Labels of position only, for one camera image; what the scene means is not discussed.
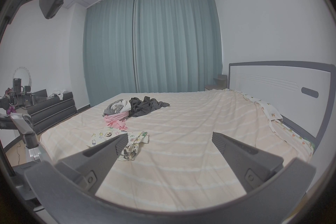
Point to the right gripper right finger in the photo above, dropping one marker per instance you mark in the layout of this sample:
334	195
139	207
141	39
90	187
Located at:
249	165

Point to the pink garment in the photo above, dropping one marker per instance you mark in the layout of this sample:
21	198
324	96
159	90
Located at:
116	120

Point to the bed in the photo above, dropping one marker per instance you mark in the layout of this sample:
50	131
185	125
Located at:
196	118

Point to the black garment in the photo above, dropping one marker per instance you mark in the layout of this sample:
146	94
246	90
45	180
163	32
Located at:
137	107

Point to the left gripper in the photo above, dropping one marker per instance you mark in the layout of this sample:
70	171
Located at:
26	99

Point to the white heart printed pillow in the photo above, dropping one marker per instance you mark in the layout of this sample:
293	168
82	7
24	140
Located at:
269	110

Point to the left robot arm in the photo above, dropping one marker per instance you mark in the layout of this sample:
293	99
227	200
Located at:
25	125

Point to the grey bedside table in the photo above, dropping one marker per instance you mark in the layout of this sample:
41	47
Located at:
219	82

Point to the white printed pyjama top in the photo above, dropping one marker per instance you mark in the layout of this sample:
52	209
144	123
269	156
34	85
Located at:
131	149

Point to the dark grey garment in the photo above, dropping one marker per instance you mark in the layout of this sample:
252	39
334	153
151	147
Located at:
158	104

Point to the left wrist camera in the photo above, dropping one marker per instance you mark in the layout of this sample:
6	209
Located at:
27	89

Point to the blue-green curtain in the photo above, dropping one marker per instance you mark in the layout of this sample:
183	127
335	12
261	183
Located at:
178	34
110	47

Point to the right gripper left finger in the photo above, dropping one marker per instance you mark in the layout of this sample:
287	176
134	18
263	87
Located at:
89	167

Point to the black low cabinet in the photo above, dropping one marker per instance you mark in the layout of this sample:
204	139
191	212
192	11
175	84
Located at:
52	111

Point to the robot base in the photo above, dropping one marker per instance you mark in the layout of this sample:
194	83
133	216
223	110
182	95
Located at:
34	154

